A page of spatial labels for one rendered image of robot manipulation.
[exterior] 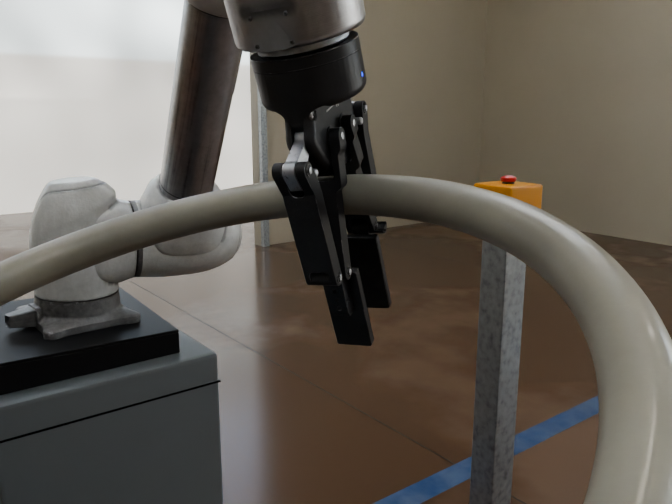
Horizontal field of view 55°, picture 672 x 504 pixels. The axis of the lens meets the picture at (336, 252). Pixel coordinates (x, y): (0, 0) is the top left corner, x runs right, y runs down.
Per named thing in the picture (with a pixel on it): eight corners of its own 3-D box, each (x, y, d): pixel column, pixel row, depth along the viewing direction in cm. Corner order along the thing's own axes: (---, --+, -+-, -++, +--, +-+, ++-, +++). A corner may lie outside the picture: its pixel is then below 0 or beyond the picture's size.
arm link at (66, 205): (29, 282, 129) (22, 172, 124) (124, 274, 137) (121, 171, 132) (33, 306, 115) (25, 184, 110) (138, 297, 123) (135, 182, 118)
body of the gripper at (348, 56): (279, 33, 48) (306, 148, 53) (225, 64, 42) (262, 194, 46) (373, 18, 45) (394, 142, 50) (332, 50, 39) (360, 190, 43)
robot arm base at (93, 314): (-8, 317, 125) (-10, 290, 123) (104, 297, 139) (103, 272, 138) (24, 346, 112) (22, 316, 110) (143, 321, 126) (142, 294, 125)
